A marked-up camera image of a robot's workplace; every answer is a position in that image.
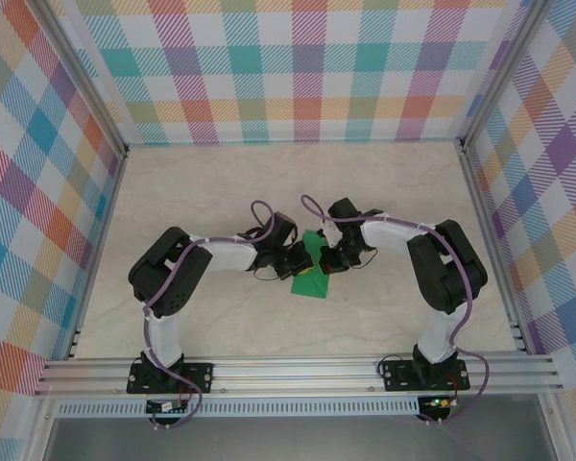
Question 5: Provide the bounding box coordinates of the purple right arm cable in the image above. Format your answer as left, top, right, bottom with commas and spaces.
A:
300, 193, 491, 426

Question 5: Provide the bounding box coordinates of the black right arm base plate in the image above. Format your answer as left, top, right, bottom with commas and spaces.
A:
381, 359, 470, 393

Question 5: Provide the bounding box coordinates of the green paper sheet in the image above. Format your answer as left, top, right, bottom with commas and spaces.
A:
290, 229, 332, 300

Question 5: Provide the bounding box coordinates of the aluminium corner post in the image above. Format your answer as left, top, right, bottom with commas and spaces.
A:
458, 0, 558, 153
28, 0, 131, 159

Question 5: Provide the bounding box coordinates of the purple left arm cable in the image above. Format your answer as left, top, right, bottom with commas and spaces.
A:
142, 200, 276, 430

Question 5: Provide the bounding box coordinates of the long aluminium mounting rail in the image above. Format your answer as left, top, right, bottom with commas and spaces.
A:
33, 354, 565, 400

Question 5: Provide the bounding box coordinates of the slotted grey cable duct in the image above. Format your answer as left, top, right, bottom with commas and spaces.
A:
55, 400, 421, 418

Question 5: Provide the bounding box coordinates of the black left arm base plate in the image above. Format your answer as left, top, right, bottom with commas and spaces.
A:
127, 362, 215, 396

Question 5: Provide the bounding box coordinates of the small black circuit board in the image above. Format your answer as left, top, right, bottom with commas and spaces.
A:
146, 400, 191, 414

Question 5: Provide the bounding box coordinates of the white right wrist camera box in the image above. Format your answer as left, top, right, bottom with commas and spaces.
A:
318, 224, 341, 249

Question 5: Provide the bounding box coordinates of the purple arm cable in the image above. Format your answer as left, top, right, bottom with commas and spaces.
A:
142, 200, 276, 430
300, 193, 491, 426

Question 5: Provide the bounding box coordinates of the grey metal shelf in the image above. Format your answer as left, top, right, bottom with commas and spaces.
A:
42, 415, 561, 461

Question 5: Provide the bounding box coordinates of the aluminium side rail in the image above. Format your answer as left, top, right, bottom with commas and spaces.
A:
458, 141, 532, 356
64, 148, 131, 361

